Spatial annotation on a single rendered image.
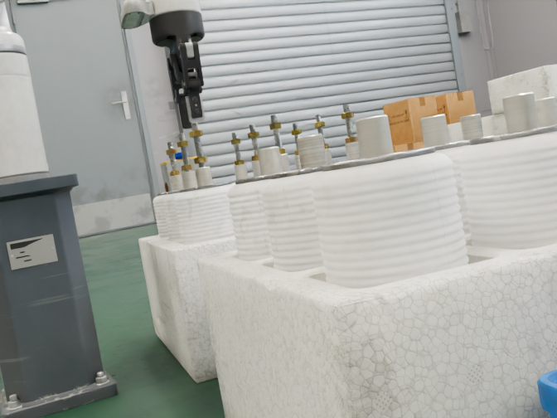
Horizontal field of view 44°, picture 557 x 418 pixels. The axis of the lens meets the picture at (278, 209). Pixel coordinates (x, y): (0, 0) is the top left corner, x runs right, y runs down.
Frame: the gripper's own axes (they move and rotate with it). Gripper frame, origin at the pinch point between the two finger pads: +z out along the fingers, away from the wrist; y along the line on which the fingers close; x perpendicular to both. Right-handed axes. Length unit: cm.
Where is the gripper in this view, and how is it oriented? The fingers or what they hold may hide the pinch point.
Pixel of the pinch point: (191, 116)
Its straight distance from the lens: 100.1
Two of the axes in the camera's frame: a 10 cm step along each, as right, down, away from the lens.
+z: 1.6, 9.9, 0.4
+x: -9.5, 1.7, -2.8
